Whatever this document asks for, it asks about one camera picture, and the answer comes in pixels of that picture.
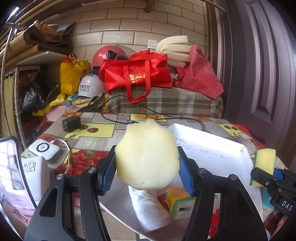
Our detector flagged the yellow green scrub sponge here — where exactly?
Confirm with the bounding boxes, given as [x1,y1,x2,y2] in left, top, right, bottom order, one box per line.
[250,148,276,186]

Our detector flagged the yellow tissue pack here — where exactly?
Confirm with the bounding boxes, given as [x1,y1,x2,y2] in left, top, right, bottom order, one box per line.
[166,187,195,220]

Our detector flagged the white face mask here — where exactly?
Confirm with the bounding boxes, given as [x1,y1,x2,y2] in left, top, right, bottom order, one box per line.
[128,186,173,232]

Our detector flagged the yellow round sponge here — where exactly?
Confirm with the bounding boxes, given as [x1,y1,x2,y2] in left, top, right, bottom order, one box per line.
[115,119,180,190]

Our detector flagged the white power bank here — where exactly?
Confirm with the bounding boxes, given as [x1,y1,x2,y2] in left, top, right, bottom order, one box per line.
[21,156,51,205]

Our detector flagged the white square device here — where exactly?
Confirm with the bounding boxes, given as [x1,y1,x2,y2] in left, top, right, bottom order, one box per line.
[29,139,61,163]

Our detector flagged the white cardboard box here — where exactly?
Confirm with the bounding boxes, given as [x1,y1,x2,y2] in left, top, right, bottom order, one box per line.
[99,123,267,240]

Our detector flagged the black power adapter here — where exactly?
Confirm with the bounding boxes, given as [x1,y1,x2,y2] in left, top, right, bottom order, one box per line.
[62,116,81,133]

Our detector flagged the plaid blanket covered furniture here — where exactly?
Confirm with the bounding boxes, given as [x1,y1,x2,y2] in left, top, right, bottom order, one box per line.
[103,87,224,118]

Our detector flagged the pink-red nonwoven bag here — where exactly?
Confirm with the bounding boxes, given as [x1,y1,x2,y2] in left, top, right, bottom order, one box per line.
[174,45,224,99]

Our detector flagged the white helmet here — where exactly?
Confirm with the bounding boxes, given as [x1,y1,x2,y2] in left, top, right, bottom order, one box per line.
[78,74,107,98]

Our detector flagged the dark wooden door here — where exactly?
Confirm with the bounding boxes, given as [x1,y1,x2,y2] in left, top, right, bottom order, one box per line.
[206,1,295,168]

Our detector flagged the yellow shopping bag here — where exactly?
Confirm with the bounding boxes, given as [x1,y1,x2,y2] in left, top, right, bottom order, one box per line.
[60,53,90,95]

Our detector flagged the red tote bag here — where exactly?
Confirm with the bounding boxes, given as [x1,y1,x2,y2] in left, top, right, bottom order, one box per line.
[98,50,173,103]

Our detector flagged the cream foam pads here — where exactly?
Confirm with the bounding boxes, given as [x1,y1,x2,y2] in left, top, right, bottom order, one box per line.
[156,36,191,68]

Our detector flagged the pink helmet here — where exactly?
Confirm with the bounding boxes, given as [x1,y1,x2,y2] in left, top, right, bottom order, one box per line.
[92,45,126,67]

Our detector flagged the metal storage shelf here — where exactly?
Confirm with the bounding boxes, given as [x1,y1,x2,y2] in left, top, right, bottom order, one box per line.
[0,6,77,151]

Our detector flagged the black cable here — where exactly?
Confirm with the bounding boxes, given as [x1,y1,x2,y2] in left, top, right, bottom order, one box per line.
[100,94,206,132]

